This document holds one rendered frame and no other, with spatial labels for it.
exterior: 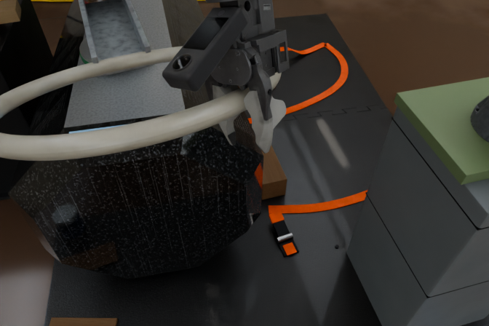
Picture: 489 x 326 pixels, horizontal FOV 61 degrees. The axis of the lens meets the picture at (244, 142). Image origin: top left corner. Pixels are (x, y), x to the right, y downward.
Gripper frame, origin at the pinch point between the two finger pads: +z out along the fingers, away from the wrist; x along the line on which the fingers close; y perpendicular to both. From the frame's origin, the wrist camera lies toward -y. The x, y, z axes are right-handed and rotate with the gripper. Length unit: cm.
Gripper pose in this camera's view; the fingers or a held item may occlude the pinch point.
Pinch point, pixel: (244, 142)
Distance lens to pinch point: 56.5
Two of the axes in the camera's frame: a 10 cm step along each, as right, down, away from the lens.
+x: -7.6, -1.8, 6.3
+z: 1.4, 9.0, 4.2
